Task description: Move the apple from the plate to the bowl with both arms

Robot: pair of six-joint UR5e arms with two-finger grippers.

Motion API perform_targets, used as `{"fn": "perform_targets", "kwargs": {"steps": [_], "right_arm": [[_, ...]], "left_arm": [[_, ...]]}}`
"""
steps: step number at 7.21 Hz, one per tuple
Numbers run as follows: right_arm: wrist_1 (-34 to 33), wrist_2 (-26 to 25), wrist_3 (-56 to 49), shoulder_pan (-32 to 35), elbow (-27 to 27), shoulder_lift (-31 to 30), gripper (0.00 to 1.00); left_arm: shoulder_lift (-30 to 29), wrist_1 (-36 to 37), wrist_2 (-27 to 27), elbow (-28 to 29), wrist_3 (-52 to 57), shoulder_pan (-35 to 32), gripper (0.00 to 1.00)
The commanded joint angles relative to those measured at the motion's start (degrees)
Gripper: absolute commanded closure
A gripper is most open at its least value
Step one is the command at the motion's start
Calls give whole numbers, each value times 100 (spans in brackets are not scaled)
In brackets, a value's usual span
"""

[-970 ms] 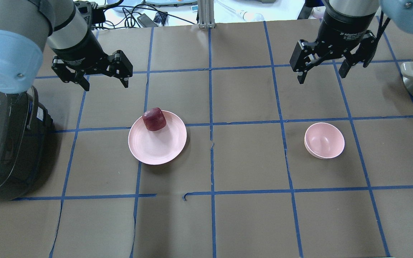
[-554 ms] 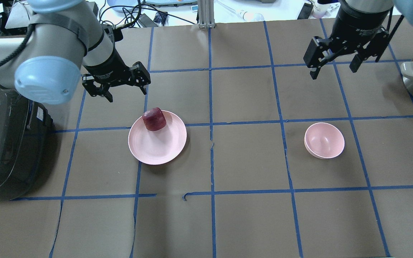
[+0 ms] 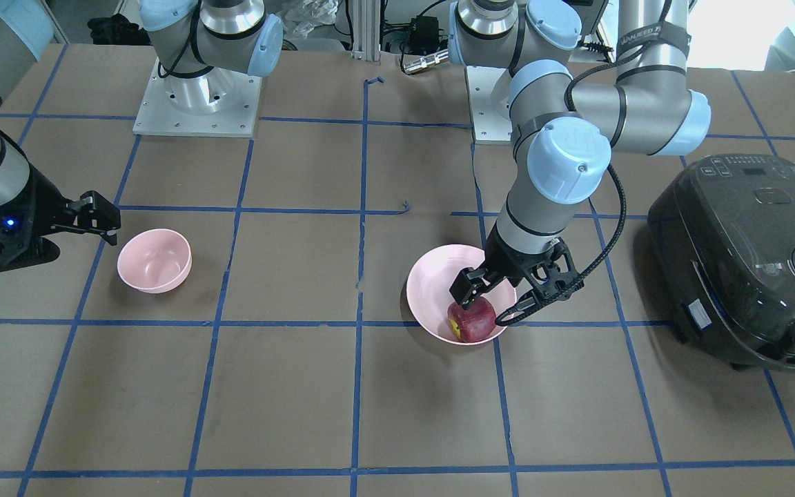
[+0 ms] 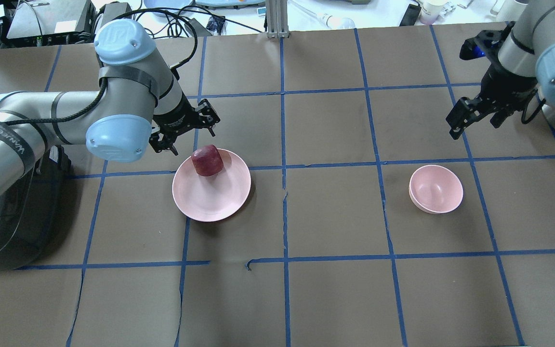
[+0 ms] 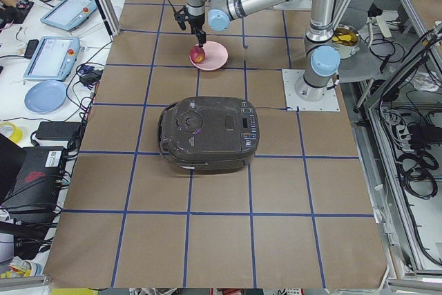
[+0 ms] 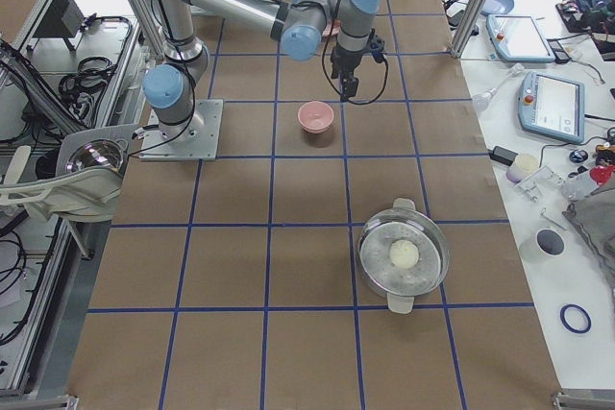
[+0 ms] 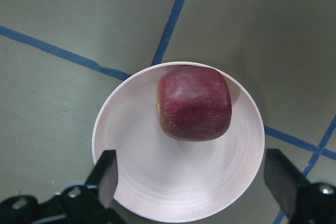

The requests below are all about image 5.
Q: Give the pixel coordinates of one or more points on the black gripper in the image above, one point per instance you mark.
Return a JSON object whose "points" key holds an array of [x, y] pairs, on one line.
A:
{"points": [[197, 22]]}

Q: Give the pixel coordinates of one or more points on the red apple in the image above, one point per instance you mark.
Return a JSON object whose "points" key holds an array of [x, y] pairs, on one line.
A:
{"points": [[197, 54]]}

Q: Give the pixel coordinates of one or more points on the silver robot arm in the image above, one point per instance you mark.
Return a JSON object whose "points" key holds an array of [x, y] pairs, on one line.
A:
{"points": [[323, 59]]}

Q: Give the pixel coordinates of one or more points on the pink plate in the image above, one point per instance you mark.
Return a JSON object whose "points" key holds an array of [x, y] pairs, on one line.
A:
{"points": [[216, 56]]}

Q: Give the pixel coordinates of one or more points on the blue plate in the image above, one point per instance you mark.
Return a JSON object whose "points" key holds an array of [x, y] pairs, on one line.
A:
{"points": [[45, 97]]}

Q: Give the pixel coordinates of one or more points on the dark grey rice cooker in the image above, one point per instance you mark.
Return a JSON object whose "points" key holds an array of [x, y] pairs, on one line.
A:
{"points": [[209, 133]]}

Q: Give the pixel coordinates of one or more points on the blue teach pendant far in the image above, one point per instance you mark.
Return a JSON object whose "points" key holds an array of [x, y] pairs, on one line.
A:
{"points": [[69, 14]]}

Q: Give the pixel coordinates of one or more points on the blue teach pendant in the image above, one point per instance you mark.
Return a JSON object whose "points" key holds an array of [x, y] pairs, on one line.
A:
{"points": [[69, 14], [53, 59]]}

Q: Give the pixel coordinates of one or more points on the blue teach pendant near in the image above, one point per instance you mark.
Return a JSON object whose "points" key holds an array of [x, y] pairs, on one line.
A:
{"points": [[53, 59]]}

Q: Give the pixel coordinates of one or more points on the steel pot with glass lid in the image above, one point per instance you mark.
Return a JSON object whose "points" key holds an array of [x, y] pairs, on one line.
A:
{"points": [[346, 41]]}

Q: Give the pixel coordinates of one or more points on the black power adapter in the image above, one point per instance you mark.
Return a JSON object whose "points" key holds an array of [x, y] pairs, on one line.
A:
{"points": [[55, 131]]}

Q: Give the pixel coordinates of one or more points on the grey office chair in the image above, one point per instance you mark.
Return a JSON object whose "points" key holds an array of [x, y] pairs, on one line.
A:
{"points": [[362, 65]]}

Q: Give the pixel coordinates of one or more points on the yellow tape roll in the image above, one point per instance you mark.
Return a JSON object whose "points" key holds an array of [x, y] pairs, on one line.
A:
{"points": [[11, 131]]}

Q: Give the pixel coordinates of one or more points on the black computer box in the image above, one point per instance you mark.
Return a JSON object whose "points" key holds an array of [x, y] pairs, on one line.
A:
{"points": [[31, 181]]}

